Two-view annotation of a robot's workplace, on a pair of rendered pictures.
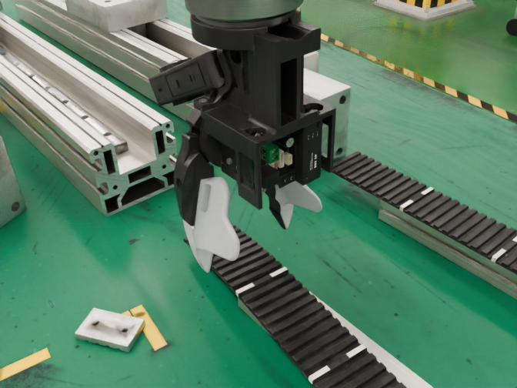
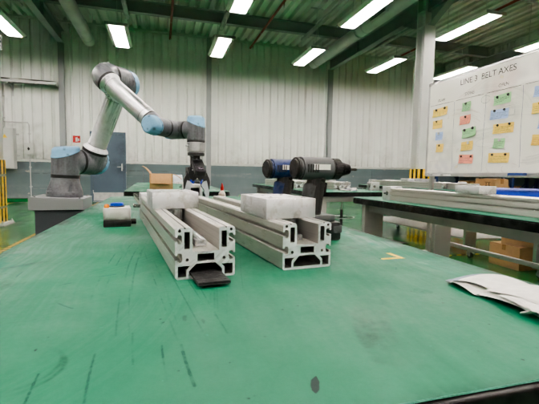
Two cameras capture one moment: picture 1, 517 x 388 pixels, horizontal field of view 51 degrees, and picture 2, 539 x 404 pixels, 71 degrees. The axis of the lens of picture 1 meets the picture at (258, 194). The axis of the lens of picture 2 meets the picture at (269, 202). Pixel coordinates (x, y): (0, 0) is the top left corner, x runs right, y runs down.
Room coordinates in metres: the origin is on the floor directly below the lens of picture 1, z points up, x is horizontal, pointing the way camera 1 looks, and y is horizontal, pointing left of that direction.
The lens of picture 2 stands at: (1.81, 0.75, 0.96)
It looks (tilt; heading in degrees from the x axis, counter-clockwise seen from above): 4 degrees down; 196
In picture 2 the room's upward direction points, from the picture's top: 1 degrees clockwise
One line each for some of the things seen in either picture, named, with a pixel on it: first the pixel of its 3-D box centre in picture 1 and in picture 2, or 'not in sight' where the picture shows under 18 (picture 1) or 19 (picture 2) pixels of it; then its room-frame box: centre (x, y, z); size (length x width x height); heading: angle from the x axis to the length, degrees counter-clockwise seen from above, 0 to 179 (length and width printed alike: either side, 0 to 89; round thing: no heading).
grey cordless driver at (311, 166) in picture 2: not in sight; (325, 198); (0.80, 0.62, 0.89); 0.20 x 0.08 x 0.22; 130
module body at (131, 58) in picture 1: (121, 38); (171, 221); (0.93, 0.23, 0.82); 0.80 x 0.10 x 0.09; 39
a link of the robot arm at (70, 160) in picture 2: not in sight; (66, 159); (0.40, -0.62, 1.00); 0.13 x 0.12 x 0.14; 173
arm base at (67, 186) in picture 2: not in sight; (65, 185); (0.41, -0.62, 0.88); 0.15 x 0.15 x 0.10
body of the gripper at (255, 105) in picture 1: (256, 101); (195, 167); (0.34, 0.00, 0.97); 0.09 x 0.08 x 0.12; 38
